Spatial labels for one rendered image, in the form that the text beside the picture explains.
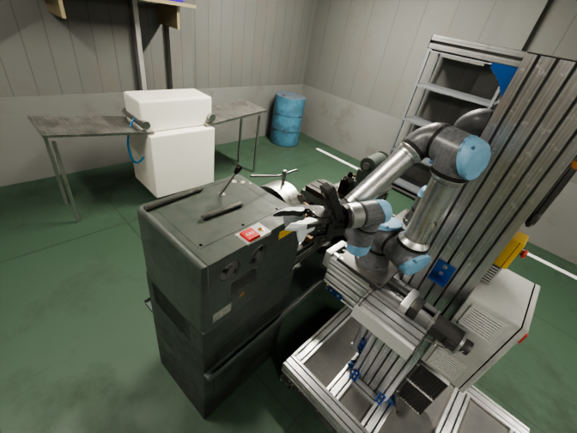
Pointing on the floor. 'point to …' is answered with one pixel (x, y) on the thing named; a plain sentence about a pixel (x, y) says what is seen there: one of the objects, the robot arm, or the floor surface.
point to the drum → (287, 118)
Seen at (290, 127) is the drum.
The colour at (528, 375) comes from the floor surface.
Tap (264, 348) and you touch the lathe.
